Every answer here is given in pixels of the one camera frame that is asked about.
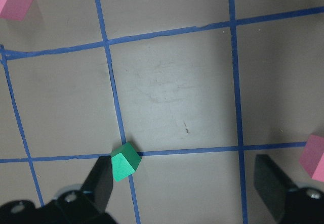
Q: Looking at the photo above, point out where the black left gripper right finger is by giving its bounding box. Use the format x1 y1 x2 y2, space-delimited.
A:
254 154 298 221

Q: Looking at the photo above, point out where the pink foam cube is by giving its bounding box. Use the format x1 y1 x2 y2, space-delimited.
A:
299 135 323 182
1 0 33 21

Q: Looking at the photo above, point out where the pink foam cube left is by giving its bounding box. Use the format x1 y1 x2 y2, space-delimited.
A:
1 0 33 21

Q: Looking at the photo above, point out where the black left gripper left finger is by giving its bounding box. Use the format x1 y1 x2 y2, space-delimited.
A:
80 156 113 212

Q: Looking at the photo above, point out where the pink foam cube centre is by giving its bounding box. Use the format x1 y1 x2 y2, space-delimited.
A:
299 135 323 182

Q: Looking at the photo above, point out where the green foam cube near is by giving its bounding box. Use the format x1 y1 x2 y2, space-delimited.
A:
110 142 141 182

